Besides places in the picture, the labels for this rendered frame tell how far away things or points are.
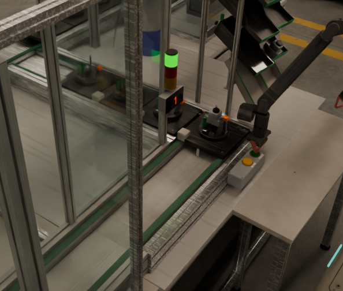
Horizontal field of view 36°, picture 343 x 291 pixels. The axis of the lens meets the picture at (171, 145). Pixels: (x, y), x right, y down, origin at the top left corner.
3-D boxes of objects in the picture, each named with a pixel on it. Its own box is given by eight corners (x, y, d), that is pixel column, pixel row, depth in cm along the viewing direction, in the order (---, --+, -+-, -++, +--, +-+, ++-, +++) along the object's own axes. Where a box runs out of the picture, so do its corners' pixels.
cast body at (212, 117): (223, 122, 231) (225, 109, 227) (218, 127, 228) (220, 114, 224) (207, 116, 235) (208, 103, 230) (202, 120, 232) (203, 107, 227)
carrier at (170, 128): (202, 113, 249) (204, 90, 241) (173, 137, 233) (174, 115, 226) (160, 96, 260) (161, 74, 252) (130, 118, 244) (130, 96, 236)
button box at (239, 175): (264, 163, 229) (265, 152, 226) (241, 190, 216) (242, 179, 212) (249, 157, 232) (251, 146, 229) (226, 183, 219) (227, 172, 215)
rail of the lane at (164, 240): (263, 147, 245) (267, 129, 238) (151, 273, 186) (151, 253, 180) (253, 143, 247) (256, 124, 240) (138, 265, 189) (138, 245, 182)
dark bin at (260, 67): (272, 66, 239) (280, 56, 233) (254, 76, 231) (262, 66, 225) (231, 23, 245) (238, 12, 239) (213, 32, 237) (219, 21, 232)
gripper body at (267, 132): (245, 140, 217) (248, 126, 213) (257, 129, 224) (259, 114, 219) (260, 146, 215) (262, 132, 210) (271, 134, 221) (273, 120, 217)
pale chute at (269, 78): (282, 90, 260) (289, 88, 257) (267, 100, 253) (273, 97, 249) (256, 40, 258) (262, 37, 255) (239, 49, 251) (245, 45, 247)
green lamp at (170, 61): (179, 63, 203) (180, 52, 200) (172, 68, 200) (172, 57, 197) (169, 59, 205) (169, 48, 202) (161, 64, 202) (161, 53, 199)
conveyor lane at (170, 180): (246, 148, 244) (249, 130, 238) (137, 264, 189) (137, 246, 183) (195, 126, 256) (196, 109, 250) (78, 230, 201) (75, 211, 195)
